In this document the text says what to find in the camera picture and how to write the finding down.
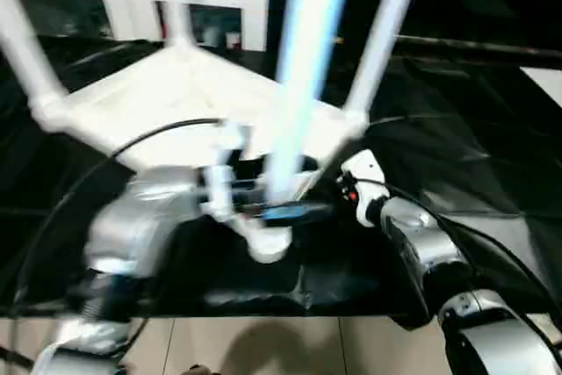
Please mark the white plastic table top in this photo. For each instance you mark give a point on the white plastic table top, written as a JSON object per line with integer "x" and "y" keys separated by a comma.
{"x": 175, "y": 85}

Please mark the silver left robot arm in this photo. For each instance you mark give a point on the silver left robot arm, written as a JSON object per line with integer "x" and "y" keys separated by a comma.
{"x": 131, "y": 217}

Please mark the black mat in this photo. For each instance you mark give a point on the black mat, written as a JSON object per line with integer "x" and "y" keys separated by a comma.
{"x": 461, "y": 151}

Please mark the red packet in cabinet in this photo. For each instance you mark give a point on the red packet in cabinet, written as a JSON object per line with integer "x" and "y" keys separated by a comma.
{"x": 164, "y": 26}

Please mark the white flat board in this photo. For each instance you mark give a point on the white flat board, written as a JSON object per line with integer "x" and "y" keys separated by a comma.
{"x": 544, "y": 85}

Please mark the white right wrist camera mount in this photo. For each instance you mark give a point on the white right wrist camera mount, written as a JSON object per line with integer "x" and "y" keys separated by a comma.
{"x": 364, "y": 168}

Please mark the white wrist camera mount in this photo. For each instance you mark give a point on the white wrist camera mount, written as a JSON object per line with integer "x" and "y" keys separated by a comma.
{"x": 364, "y": 168}
{"x": 219, "y": 186}

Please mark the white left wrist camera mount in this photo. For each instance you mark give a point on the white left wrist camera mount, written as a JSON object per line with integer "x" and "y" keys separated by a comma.
{"x": 219, "y": 186}

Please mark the black metal rail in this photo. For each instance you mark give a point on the black metal rail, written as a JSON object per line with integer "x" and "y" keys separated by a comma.
{"x": 483, "y": 46}

